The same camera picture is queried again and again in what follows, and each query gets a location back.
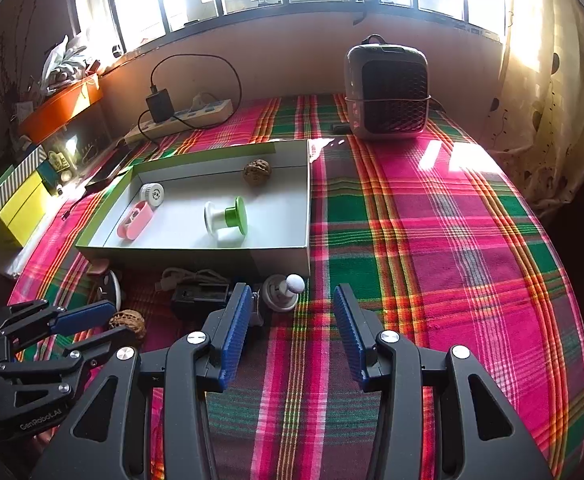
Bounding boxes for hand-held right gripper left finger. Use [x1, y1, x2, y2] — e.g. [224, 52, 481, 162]
[31, 282, 253, 480]

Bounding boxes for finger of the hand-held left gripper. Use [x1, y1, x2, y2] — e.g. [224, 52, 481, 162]
[0, 327, 133, 396]
[0, 299, 116, 361]

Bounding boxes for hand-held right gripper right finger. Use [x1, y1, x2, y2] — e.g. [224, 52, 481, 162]
[333, 283, 555, 480]

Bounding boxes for black oval remote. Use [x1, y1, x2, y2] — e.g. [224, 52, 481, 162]
[94, 269, 124, 311]

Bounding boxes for brown walnut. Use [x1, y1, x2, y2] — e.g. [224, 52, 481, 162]
[109, 310, 147, 343]
[242, 158, 273, 186]

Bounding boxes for black rectangular device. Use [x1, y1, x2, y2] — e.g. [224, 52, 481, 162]
[171, 281, 267, 328]

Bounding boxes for white round knob hook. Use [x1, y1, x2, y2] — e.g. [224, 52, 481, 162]
[263, 272, 306, 313]

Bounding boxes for pink plastic case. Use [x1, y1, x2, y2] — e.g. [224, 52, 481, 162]
[117, 201, 155, 241]

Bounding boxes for green and white spool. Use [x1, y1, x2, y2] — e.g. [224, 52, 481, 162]
[203, 195, 247, 238]

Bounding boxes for small white jar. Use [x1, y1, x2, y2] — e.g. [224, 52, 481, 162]
[138, 182, 166, 208]

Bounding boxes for green and white cardboard box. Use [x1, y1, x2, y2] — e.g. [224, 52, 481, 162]
[74, 139, 313, 278]

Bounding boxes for yellow box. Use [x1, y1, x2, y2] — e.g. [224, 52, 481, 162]
[0, 172, 58, 248]

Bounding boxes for plaid blanket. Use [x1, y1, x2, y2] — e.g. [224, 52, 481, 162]
[9, 92, 584, 480]

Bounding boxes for black phone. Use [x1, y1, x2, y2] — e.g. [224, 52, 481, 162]
[84, 147, 140, 193]

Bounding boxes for striped box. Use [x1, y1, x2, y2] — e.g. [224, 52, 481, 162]
[0, 146, 48, 228]

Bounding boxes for teal box with label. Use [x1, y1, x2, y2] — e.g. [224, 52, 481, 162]
[39, 150, 73, 196]

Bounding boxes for orange box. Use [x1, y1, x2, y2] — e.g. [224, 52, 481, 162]
[18, 74, 104, 143]

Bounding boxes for black charger adapter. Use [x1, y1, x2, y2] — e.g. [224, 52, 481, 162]
[145, 87, 175, 123]

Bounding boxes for white power strip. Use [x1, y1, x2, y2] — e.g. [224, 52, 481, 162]
[124, 99, 234, 143]

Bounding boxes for grey portable air cooler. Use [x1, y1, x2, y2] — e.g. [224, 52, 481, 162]
[346, 35, 431, 141]

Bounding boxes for white plastic bag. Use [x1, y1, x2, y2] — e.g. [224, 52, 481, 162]
[39, 35, 90, 93]

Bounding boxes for dried branches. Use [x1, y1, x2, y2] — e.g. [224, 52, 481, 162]
[0, 0, 43, 111]

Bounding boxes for cream patterned curtain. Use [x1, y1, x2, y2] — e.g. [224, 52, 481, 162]
[486, 0, 584, 211]

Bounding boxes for white usb cable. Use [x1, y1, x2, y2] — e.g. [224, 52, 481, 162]
[159, 266, 227, 292]

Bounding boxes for black charging cable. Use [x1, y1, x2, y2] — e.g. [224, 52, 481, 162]
[62, 52, 243, 221]

